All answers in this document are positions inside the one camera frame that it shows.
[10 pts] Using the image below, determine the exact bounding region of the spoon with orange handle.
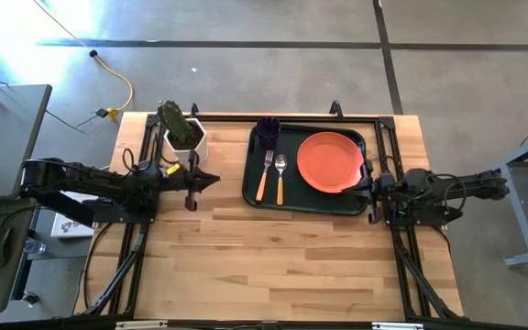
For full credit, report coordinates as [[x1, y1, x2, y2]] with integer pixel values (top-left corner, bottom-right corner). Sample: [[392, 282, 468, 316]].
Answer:
[[274, 153, 289, 207]]

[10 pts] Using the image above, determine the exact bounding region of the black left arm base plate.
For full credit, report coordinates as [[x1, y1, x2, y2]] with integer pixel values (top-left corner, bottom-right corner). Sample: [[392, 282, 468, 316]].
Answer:
[[82, 196, 158, 226]]

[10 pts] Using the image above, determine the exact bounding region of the white hexagonal plant pot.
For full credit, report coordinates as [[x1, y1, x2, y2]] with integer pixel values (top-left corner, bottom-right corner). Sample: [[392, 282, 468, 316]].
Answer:
[[162, 117, 209, 166]]

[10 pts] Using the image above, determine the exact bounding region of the black aluminium table frame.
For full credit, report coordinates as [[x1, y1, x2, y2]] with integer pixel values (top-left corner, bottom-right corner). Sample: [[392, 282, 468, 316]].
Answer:
[[82, 112, 465, 322]]

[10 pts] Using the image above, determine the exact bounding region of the green cactus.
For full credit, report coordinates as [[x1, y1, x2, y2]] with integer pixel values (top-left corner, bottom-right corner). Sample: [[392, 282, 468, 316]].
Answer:
[[156, 100, 201, 148]]

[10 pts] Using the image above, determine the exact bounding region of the dark green plastic tray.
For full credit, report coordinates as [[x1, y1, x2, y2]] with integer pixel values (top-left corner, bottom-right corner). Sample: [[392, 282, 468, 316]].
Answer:
[[241, 123, 371, 216]]

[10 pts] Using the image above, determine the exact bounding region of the white printed box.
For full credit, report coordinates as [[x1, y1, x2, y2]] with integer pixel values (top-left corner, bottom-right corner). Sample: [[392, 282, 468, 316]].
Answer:
[[50, 190, 101, 239]]

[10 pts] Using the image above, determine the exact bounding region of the fork with orange handle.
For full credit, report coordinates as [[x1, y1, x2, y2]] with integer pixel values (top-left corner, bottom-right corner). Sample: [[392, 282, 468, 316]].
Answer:
[[255, 149, 275, 204]]

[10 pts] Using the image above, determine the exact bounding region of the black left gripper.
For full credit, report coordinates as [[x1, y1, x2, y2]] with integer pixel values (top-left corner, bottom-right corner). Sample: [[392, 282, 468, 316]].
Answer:
[[165, 149, 222, 213]]

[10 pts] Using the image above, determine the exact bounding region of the grey metal table leg frame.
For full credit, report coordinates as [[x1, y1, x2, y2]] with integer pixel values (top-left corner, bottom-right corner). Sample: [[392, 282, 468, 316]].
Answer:
[[492, 127, 528, 269]]

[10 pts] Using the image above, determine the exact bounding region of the purple plastic cup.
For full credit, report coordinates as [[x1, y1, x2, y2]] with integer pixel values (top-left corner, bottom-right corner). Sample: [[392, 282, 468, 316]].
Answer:
[[255, 115, 282, 151]]

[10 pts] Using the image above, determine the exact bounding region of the grey side desk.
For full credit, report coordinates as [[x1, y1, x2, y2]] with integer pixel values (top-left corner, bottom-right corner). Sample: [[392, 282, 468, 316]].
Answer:
[[0, 83, 53, 203]]

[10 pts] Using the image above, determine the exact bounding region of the thin black floor cable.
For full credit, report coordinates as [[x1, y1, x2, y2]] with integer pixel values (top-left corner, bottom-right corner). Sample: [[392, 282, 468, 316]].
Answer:
[[43, 107, 109, 137]]

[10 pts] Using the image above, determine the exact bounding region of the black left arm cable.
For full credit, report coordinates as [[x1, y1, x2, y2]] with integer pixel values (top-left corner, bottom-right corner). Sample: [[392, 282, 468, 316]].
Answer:
[[121, 147, 138, 174]]

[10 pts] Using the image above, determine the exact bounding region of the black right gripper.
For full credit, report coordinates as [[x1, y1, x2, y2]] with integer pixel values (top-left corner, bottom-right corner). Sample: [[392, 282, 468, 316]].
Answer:
[[341, 158, 391, 225]]

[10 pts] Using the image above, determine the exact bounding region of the clear plastic bottle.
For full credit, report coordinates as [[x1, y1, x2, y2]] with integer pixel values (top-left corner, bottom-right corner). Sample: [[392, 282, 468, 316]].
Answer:
[[23, 236, 47, 256]]

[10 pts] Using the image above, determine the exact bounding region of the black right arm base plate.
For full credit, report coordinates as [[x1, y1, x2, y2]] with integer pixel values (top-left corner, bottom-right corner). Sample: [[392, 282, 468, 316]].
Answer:
[[385, 196, 465, 228]]

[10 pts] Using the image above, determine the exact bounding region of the orange plate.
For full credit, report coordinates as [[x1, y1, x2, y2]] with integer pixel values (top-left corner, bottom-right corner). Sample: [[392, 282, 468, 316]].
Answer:
[[296, 131, 366, 194]]

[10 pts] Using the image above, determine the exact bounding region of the silver metal bracket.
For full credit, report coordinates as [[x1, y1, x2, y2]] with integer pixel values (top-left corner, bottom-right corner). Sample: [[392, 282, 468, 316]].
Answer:
[[115, 320, 169, 330], [371, 322, 425, 330]]

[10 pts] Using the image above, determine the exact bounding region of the yellow extension cable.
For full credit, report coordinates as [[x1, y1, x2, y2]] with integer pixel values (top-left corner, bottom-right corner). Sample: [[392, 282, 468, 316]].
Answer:
[[32, 0, 135, 121]]

